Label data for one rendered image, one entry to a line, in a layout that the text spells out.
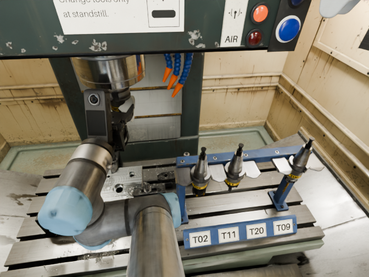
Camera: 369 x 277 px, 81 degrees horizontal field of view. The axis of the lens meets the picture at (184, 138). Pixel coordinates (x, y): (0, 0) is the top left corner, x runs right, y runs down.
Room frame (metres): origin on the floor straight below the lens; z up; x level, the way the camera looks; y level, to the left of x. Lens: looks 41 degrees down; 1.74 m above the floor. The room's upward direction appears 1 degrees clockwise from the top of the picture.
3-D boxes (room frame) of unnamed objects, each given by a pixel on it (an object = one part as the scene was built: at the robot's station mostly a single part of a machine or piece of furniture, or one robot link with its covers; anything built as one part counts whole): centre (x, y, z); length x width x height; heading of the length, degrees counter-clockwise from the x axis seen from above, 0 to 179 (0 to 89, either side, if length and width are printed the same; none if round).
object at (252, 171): (0.46, -0.22, 1.21); 0.07 x 0.05 x 0.01; 9
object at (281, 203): (0.55, -0.42, 1.05); 0.10 x 0.05 x 0.30; 9
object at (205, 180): (0.43, -0.05, 1.21); 0.06 x 0.06 x 0.03
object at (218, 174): (0.44, -0.11, 1.21); 0.07 x 0.05 x 0.01; 9
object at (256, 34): (0.33, -0.10, 1.65); 0.02 x 0.01 x 0.02; 99
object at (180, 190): (0.48, 0.01, 1.05); 0.10 x 0.05 x 0.30; 9
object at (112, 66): (0.50, 0.18, 1.57); 0.16 x 0.16 x 0.12
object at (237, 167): (0.45, -0.16, 1.26); 0.04 x 0.04 x 0.07
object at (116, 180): (0.53, 0.32, 0.96); 0.29 x 0.23 x 0.05; 99
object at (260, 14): (0.33, -0.10, 1.68); 0.02 x 0.01 x 0.02; 99
